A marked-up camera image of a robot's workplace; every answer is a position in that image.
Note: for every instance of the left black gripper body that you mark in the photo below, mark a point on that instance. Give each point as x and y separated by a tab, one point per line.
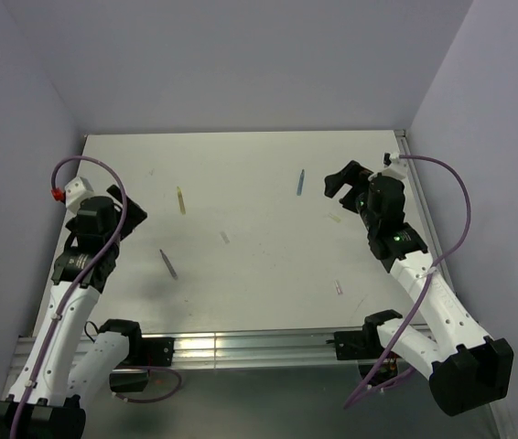
134	216

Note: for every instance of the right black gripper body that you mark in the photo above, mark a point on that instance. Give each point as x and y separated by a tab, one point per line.
368	217

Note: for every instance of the blue highlighter pen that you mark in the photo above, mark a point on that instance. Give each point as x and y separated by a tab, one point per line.
300	182

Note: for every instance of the purple highlighter pen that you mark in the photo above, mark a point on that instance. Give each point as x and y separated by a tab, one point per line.
168	264

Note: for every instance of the clear pen cap pink tint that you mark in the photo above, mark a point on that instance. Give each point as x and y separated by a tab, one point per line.
338	287

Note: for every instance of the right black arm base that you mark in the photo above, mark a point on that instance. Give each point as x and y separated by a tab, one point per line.
354	345

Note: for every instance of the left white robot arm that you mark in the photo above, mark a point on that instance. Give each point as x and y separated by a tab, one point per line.
51	395

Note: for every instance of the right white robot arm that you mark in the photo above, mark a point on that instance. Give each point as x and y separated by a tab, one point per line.
464	365

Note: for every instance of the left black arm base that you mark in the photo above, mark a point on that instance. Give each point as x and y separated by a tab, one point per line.
152	351

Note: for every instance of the yellow highlighter pen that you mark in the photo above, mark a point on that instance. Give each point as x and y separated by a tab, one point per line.
181	201

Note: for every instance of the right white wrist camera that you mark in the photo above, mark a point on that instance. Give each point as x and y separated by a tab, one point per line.
394	166

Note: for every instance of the aluminium front rail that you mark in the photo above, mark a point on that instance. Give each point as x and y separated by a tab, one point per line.
250	350

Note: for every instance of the aluminium rail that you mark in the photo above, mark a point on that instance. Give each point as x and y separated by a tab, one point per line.
500	412
250	350

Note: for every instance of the aluminium right side rail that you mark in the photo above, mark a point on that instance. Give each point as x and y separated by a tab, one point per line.
500	412

